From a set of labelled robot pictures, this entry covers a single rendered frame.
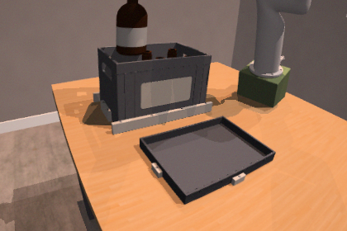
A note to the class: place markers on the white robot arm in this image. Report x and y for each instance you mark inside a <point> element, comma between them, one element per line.
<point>269,34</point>

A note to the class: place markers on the dark grey crate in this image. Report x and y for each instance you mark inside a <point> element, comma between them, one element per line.
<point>145,87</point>

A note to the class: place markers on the brown glass bottle with white label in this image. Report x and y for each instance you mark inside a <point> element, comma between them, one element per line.
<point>131,29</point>

